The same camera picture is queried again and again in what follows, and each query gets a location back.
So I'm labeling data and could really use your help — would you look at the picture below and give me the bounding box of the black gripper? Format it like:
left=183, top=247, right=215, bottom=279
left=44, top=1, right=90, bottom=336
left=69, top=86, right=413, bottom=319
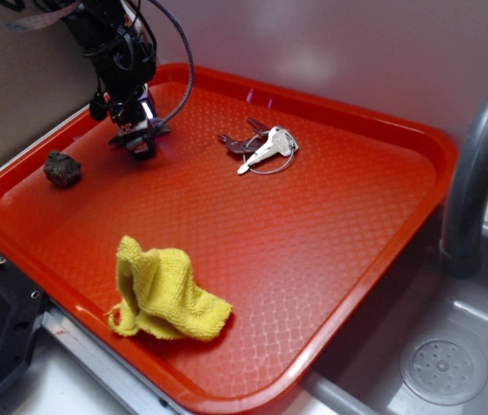
left=89, top=82, right=155, bottom=159

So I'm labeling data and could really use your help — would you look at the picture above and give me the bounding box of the brown wood chip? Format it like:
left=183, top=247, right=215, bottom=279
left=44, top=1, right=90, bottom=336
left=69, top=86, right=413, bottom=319
left=119, top=118, right=170, bottom=137

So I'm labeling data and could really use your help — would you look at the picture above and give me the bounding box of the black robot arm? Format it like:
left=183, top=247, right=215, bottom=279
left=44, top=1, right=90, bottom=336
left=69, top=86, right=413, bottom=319
left=61, top=1, right=156, bottom=160

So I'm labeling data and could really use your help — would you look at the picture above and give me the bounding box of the dark brown rock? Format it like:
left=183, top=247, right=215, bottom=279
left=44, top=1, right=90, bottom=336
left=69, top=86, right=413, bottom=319
left=43, top=150, right=82, bottom=188

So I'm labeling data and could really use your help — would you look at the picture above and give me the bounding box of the dark brown key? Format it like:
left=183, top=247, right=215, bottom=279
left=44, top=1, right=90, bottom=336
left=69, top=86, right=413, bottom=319
left=217, top=118, right=270, bottom=155

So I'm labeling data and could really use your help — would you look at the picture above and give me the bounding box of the brown cardboard panel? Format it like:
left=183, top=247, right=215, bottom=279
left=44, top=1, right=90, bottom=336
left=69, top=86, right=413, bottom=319
left=0, top=2, right=96, bottom=166

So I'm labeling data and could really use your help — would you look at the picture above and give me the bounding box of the silver key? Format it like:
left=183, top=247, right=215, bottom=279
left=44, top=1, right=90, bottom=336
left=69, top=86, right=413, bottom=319
left=237, top=126, right=299, bottom=176

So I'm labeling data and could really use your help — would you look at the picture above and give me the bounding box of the yellow knitted cloth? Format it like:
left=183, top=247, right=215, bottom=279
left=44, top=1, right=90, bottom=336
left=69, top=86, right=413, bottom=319
left=108, top=236, right=232, bottom=342

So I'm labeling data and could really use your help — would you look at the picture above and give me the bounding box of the red plastic tray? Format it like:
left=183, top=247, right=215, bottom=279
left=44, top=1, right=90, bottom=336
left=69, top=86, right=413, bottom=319
left=0, top=68, right=457, bottom=414

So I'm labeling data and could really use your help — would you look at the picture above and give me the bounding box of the grey curved faucet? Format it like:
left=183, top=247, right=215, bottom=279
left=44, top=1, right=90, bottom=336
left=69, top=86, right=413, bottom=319
left=440, top=94, right=488, bottom=278

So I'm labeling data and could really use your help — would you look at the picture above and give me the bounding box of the grey sink basin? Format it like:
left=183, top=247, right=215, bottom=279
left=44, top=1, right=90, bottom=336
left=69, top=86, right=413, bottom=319
left=302, top=214, right=488, bottom=414

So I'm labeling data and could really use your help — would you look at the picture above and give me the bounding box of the round sink drain strainer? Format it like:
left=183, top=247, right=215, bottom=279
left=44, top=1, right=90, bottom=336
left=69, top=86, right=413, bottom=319
left=399, top=330, right=488, bottom=406

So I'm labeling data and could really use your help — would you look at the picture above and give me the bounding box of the braided grey cable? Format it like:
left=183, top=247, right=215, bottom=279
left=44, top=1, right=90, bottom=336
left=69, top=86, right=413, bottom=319
left=143, top=0, right=196, bottom=139

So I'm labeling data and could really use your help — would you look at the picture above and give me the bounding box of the thin wire key ring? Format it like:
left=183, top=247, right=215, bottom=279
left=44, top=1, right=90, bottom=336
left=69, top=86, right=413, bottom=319
left=244, top=131, right=296, bottom=175

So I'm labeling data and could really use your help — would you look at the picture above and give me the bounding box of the white flat ribbon cable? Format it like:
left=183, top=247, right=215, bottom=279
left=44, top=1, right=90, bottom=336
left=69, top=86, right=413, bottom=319
left=0, top=0, right=83, bottom=32

